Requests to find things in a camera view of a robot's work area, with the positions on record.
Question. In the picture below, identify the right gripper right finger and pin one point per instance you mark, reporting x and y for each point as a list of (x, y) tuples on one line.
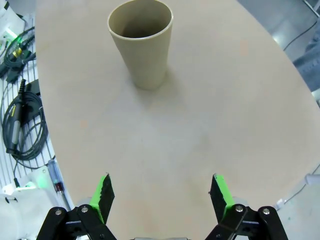
[(222, 200)]

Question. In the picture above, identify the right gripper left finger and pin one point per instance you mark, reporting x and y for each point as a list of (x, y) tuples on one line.
[(100, 200)]

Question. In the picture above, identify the black power adapter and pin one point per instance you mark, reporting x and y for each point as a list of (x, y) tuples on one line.
[(33, 87)]

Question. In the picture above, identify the white box with green light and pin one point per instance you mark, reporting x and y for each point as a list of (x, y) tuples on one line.
[(27, 200)]

